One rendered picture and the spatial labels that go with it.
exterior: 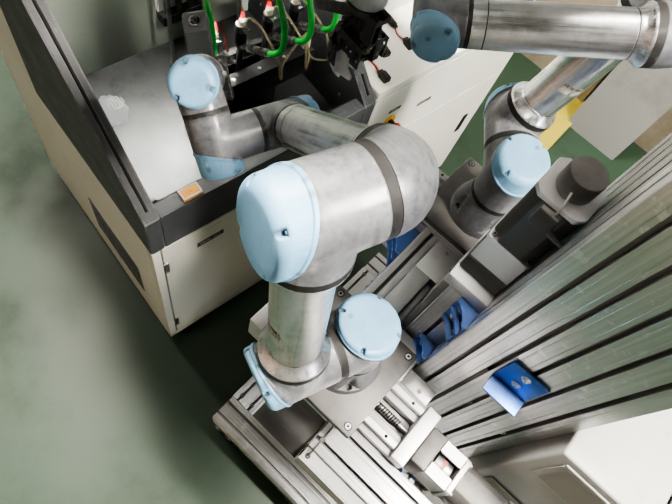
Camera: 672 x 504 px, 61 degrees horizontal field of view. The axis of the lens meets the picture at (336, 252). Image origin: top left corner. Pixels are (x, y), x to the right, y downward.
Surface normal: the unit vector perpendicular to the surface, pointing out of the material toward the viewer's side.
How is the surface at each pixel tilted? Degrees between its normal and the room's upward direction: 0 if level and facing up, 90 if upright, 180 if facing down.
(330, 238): 56
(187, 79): 45
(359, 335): 8
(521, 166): 7
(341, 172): 7
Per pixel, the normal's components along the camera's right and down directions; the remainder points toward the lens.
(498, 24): -0.11, 0.31
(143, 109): 0.19, -0.41
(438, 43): -0.12, 0.89
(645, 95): -0.66, 0.62
